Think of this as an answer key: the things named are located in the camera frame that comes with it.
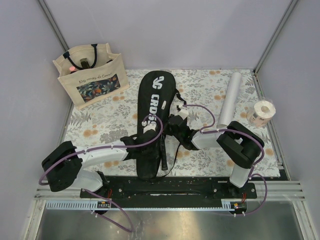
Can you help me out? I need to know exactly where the black Crossway racket bag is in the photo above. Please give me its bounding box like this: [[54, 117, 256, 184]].
[[136, 70, 178, 181]]

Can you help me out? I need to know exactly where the white shuttlecock tube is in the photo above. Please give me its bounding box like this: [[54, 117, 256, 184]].
[[217, 72, 242, 129]]

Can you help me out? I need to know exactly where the white racket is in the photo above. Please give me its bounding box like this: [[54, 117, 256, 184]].
[[160, 134, 168, 171]]

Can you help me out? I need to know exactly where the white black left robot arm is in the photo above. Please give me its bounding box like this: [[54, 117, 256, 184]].
[[39, 130, 164, 198]]

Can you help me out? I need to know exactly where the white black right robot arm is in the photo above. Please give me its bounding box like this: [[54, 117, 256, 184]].
[[164, 115, 265, 198]]

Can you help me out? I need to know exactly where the floral patterned table mat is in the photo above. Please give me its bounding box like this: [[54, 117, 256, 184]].
[[64, 69, 280, 178]]

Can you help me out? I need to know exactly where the wrapped toilet paper roll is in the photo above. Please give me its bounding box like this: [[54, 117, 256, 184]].
[[246, 99, 276, 128]]

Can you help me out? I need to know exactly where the beige floral tote bag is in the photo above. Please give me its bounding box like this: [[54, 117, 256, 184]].
[[53, 43, 130, 110]]

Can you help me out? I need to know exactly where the dark bottle in tote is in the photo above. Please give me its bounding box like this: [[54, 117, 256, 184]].
[[80, 58, 91, 70]]

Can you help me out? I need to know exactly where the pink capped bottle in tote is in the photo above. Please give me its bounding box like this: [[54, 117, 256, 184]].
[[69, 66, 77, 74]]

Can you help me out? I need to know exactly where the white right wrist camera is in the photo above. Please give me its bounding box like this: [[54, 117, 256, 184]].
[[177, 105, 189, 120]]

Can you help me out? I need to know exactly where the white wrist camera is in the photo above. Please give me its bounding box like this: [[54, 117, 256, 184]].
[[177, 105, 189, 120], [141, 121, 157, 133]]

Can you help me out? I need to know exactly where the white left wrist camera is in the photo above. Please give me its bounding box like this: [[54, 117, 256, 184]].
[[141, 121, 157, 133]]

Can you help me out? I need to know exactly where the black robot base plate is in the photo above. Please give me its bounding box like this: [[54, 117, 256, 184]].
[[95, 176, 257, 209]]

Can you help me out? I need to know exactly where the aluminium frame rail front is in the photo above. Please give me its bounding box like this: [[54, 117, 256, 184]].
[[34, 181, 305, 214]]

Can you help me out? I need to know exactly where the aluminium frame post right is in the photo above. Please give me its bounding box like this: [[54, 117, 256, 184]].
[[252, 0, 304, 74]]

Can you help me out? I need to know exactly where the aluminium frame post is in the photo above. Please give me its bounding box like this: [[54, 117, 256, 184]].
[[36, 0, 69, 52], [252, 0, 304, 74]]

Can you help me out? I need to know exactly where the aluminium frame post left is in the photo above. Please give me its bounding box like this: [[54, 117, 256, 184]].
[[36, 0, 69, 52]]

